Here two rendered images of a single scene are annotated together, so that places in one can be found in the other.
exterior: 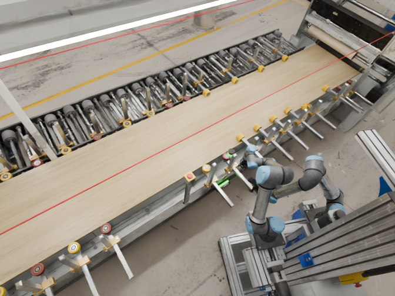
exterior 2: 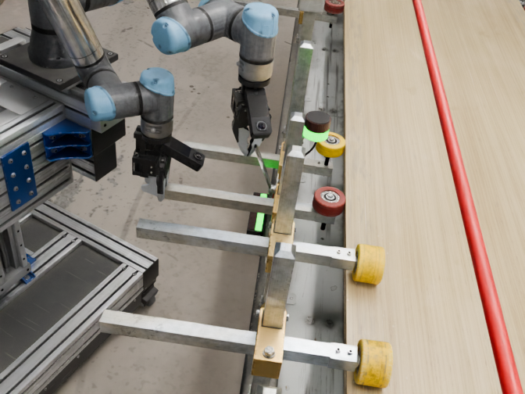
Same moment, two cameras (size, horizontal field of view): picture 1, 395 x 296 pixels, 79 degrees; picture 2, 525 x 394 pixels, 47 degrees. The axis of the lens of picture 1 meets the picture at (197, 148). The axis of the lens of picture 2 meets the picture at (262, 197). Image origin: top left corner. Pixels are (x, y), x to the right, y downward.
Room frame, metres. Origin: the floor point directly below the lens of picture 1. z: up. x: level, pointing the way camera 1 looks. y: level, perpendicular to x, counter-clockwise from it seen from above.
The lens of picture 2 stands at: (2.04, -1.24, 1.85)
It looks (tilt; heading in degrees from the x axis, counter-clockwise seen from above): 40 degrees down; 135
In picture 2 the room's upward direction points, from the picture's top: 8 degrees clockwise
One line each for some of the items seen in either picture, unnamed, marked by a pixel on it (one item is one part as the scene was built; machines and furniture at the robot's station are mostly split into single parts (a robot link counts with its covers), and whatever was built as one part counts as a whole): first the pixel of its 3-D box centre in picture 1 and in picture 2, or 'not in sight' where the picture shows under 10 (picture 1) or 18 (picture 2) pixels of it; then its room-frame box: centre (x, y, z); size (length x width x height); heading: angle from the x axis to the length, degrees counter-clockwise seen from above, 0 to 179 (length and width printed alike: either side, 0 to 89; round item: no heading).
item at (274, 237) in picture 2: not in sight; (280, 243); (1.42, -0.54, 0.95); 0.13 x 0.06 x 0.05; 134
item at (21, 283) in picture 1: (36, 288); not in sight; (0.01, 0.91, 0.90); 0.03 x 0.03 x 0.48; 44
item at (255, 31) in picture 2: (250, 151); (258, 32); (1.15, -0.43, 1.29); 0.09 x 0.08 x 0.11; 8
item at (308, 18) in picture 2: (187, 192); (299, 76); (0.87, 0.02, 0.93); 0.05 x 0.05 x 0.45; 44
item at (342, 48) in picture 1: (342, 49); not in sight; (3.43, -1.84, 1.05); 1.43 x 0.12 x 0.12; 44
